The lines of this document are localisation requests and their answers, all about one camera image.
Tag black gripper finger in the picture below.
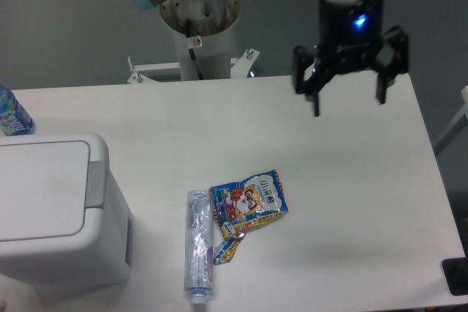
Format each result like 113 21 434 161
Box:
371 26 409 104
292 45 332 117

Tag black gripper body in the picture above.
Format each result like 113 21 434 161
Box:
313 0 384 79

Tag white trash can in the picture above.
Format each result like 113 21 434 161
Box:
1 133 133 288

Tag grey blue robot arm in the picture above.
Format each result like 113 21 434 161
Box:
133 0 410 113

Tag blue snack bag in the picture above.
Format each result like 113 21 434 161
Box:
209 169 289 265

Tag clear crushed plastic bottle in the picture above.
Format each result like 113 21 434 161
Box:
184 190 214 305

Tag black object at table edge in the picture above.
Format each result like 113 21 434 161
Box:
442 257 467 296

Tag blue labelled water bottle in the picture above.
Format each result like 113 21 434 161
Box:
1 85 35 137

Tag white frame at right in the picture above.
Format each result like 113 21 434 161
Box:
433 86 467 157

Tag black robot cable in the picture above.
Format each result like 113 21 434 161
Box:
184 18 205 81

